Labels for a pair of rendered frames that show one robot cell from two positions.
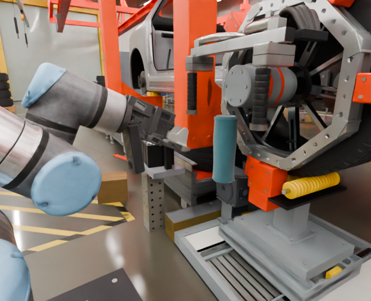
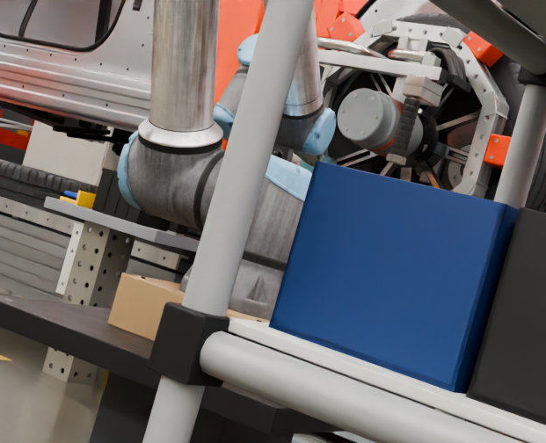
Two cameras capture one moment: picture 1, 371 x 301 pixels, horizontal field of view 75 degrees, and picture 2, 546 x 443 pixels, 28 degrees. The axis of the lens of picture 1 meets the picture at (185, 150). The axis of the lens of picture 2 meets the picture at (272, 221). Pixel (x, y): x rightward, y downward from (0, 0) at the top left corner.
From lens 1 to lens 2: 1.89 m
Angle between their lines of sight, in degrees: 29
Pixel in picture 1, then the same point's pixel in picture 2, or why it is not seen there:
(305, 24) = (455, 70)
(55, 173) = (329, 118)
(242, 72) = (374, 98)
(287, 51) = (436, 90)
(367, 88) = (498, 149)
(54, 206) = (319, 141)
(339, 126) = (468, 185)
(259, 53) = (413, 83)
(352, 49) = (489, 109)
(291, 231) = not seen: hidden behind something
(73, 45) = not seen: outside the picture
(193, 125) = not seen: hidden behind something
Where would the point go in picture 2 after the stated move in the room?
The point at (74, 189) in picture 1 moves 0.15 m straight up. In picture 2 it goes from (326, 135) to (348, 57)
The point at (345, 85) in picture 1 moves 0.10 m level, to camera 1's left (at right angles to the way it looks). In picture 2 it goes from (479, 143) to (444, 131)
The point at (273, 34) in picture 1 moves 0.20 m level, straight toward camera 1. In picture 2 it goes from (428, 70) to (452, 59)
